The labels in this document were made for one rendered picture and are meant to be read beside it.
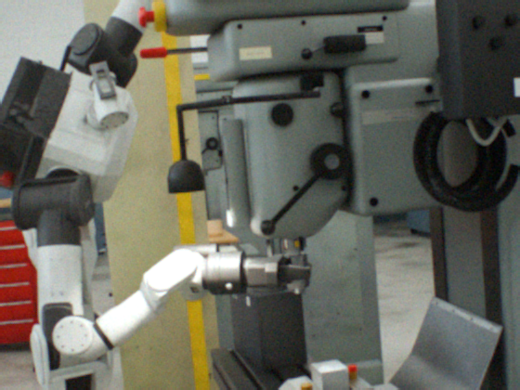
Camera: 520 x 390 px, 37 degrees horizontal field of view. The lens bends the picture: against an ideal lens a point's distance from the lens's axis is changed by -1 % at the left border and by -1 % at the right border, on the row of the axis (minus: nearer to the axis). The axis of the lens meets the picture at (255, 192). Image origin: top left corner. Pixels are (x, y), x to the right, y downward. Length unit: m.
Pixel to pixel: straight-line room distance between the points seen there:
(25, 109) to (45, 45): 8.84
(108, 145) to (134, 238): 1.55
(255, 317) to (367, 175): 0.57
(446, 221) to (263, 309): 0.48
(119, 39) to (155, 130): 1.37
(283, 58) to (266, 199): 0.26
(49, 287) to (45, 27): 9.10
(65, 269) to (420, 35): 0.84
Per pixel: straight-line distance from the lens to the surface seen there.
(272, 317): 1.93
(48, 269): 1.65
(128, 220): 3.28
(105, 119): 1.70
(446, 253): 1.83
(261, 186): 1.50
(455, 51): 1.33
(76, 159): 1.74
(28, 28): 10.65
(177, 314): 3.36
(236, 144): 1.55
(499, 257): 1.62
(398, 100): 1.54
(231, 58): 1.45
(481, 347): 1.68
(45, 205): 1.67
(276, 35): 1.47
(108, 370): 2.19
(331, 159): 1.48
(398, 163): 1.54
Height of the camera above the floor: 1.54
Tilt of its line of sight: 5 degrees down
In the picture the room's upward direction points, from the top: 5 degrees counter-clockwise
